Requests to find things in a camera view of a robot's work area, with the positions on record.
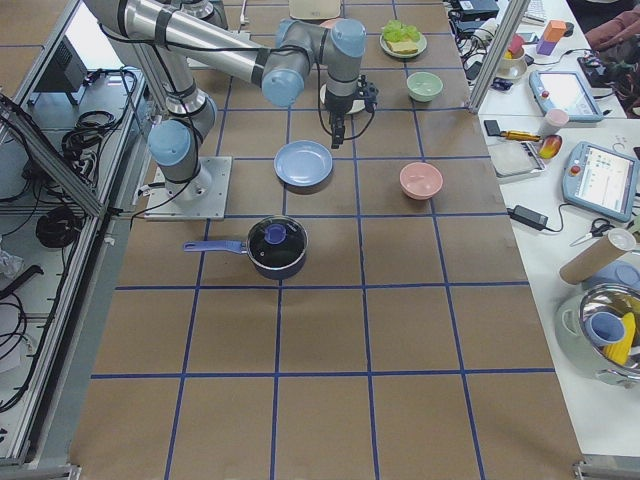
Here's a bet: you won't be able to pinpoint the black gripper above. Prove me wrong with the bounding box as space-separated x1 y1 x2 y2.
325 89 357 148

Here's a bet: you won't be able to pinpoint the blue plate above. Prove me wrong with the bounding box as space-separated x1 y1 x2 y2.
274 140 333 188

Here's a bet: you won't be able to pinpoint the pink plate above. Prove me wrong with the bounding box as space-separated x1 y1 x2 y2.
321 18 340 29

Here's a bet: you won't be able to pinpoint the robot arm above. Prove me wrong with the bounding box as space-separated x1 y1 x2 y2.
86 1 366 204

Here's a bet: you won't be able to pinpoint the cream white plate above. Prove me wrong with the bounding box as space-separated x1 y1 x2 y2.
320 83 365 115

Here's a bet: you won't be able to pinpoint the green bowl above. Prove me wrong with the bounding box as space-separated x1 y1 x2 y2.
406 72 444 103

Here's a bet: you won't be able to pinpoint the pink bowl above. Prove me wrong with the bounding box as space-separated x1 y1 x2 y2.
399 162 444 200

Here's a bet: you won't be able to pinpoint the green plate with sandwich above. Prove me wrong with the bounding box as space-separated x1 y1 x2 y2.
379 33 427 59

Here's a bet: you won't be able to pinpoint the bread slice on plate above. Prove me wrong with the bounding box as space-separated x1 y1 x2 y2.
385 40 418 55

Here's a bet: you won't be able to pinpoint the green lettuce leaf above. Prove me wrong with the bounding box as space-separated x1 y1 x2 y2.
382 20 420 42

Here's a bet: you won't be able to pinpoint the dark blue saucepan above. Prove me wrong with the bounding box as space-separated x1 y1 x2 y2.
183 215 308 280

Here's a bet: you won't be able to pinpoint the black phone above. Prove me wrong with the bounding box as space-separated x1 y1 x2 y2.
483 119 502 137

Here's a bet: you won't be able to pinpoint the metal tray scale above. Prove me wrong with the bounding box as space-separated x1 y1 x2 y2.
488 140 546 182

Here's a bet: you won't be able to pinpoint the white bowl with fruit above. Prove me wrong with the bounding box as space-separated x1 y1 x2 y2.
496 46 528 81

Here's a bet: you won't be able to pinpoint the toy mango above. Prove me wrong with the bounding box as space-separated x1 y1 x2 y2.
537 134 563 160

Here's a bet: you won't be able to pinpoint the black power adapter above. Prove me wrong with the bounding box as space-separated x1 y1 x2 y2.
507 205 548 231

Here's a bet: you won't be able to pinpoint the white cup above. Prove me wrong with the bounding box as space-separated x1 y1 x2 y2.
539 108 569 137

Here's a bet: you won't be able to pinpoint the teach pendant upper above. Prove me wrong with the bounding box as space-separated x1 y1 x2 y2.
528 71 604 123

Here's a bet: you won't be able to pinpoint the teach pendant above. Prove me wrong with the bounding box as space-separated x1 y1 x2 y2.
528 71 604 123
562 141 639 222

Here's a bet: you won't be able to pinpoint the purple orange blocks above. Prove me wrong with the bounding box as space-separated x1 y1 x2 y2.
535 20 567 56

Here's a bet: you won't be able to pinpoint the teach pendant lower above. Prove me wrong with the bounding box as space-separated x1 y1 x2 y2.
562 141 639 222

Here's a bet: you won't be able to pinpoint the black control box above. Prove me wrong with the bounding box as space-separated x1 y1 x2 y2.
29 36 88 105

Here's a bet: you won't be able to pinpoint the scissors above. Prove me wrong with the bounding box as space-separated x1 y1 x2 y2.
570 218 614 247

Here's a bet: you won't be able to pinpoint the cardboard tube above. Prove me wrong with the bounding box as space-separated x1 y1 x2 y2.
559 228 636 285

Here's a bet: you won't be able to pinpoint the steel bowl with toys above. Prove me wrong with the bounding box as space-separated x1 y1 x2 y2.
554 284 639 388

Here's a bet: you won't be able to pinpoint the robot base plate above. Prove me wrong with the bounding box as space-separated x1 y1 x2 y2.
144 156 233 221

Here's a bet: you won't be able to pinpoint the orange handled screwdriver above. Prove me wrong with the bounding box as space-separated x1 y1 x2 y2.
500 130 542 142

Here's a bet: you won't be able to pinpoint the aluminium frame post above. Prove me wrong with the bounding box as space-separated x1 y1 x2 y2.
467 0 529 114

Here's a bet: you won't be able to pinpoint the black cables bundle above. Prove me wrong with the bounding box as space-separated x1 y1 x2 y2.
62 67 139 174

